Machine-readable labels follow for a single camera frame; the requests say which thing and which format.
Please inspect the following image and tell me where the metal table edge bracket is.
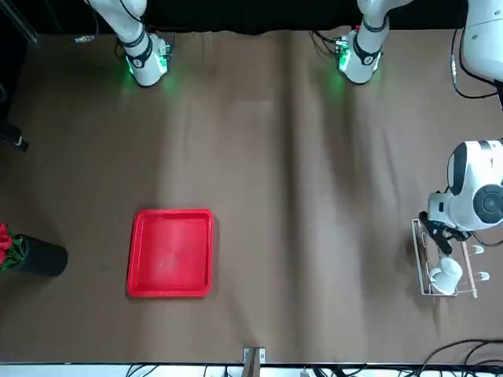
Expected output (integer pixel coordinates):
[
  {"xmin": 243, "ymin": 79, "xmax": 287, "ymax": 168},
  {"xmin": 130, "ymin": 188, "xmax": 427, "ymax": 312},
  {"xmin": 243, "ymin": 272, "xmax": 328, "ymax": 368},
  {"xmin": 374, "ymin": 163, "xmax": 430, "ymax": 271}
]
[{"xmin": 242, "ymin": 346, "xmax": 266, "ymax": 377}]

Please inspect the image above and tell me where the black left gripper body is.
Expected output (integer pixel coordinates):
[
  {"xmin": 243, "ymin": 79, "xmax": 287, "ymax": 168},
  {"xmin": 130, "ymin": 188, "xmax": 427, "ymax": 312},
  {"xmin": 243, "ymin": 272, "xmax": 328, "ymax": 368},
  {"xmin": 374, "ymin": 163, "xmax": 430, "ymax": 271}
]
[{"xmin": 418, "ymin": 211, "xmax": 471, "ymax": 241}]

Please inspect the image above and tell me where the red artificial tulip bouquet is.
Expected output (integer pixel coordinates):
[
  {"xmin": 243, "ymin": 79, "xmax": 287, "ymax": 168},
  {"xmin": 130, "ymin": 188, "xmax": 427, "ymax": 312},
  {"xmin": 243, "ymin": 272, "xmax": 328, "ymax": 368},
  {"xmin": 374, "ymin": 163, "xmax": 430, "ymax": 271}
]
[{"xmin": 0, "ymin": 222, "xmax": 28, "ymax": 274}]

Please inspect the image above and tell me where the black cylindrical vase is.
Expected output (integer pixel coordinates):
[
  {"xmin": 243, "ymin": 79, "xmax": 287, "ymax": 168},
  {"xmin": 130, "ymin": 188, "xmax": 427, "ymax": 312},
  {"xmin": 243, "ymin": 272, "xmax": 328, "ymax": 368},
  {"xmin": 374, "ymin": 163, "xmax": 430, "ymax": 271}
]
[{"xmin": 11, "ymin": 234, "xmax": 69, "ymax": 277}]

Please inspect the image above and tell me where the red plastic tray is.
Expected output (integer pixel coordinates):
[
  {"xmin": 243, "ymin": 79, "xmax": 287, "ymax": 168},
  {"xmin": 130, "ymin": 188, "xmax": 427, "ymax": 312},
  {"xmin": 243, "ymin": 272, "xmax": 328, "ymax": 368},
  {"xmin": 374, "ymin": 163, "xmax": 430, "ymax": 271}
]
[{"xmin": 125, "ymin": 208, "xmax": 215, "ymax": 299}]

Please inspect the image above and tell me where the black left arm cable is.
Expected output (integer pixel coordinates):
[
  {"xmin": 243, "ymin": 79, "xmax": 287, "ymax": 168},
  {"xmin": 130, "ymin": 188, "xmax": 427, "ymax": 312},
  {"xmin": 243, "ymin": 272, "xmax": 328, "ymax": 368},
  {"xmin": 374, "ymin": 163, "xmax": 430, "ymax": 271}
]
[{"xmin": 450, "ymin": 27, "xmax": 503, "ymax": 99}]

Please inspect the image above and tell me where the black frame post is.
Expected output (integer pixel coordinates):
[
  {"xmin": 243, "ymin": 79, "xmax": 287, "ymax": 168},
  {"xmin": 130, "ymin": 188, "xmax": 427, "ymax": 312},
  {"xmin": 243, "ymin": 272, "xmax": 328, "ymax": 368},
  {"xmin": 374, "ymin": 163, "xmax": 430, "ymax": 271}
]
[{"xmin": 0, "ymin": 0, "xmax": 39, "ymax": 45}]

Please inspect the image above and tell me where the white cup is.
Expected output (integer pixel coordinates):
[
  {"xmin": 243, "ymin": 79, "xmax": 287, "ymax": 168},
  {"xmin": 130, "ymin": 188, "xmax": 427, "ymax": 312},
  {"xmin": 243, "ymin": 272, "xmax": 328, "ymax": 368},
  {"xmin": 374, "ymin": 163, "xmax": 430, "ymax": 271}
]
[{"xmin": 428, "ymin": 257, "xmax": 464, "ymax": 296}]

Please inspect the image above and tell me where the white wire cup rack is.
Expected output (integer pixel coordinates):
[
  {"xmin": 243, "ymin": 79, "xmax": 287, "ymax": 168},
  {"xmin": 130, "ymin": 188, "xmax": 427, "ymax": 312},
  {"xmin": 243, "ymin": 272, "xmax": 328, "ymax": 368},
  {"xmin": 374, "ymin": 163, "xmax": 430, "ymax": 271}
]
[{"xmin": 411, "ymin": 218, "xmax": 491, "ymax": 299}]

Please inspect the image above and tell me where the black left base cable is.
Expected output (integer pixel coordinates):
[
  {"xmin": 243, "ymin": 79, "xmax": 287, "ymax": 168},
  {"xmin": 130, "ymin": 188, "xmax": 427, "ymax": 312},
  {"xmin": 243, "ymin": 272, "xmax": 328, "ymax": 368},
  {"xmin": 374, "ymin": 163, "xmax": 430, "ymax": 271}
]
[{"xmin": 310, "ymin": 30, "xmax": 343, "ymax": 60}]

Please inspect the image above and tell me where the black device at table edge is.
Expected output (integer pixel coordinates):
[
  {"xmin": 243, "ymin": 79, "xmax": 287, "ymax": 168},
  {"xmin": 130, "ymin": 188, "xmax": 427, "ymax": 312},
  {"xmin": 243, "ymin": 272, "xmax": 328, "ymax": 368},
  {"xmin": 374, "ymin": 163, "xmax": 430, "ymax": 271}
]
[{"xmin": 0, "ymin": 119, "xmax": 29, "ymax": 153}]

